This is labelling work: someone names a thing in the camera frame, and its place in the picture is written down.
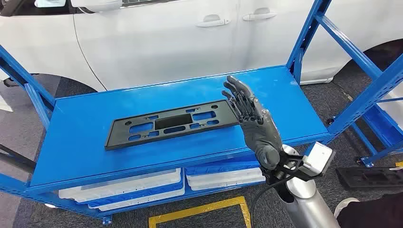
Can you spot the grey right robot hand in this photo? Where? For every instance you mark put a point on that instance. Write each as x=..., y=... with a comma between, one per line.
x=261, y=132

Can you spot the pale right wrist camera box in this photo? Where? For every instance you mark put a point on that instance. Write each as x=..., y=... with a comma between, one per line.
x=319, y=159

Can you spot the large blue metal shelf rack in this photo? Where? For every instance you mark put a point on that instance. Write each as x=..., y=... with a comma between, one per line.
x=78, y=132

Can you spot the white car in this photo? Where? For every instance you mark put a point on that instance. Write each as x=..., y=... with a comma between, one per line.
x=157, y=37

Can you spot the small blue wheeled rack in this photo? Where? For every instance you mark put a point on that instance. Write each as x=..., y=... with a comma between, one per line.
x=382, y=129

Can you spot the white plastic bin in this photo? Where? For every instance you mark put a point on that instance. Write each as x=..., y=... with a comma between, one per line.
x=397, y=110

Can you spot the black plastic frame panel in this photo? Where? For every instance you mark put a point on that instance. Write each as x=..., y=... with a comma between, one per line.
x=228, y=116

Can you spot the translucent white plastic tray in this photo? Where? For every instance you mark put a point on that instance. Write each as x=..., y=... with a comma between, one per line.
x=126, y=185

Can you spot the blue plastic tray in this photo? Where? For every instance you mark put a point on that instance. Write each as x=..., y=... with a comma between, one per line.
x=141, y=192
x=220, y=168

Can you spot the black flat plastic part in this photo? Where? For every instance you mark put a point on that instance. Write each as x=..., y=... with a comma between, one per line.
x=368, y=177

